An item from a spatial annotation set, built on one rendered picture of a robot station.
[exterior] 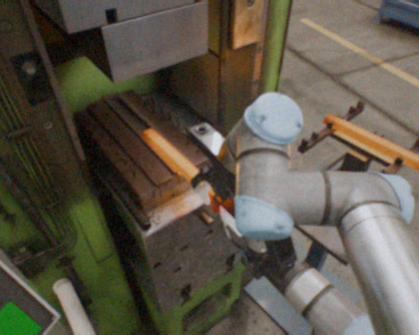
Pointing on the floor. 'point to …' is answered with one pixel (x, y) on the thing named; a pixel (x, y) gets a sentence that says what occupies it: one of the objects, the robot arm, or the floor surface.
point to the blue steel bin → (408, 13)
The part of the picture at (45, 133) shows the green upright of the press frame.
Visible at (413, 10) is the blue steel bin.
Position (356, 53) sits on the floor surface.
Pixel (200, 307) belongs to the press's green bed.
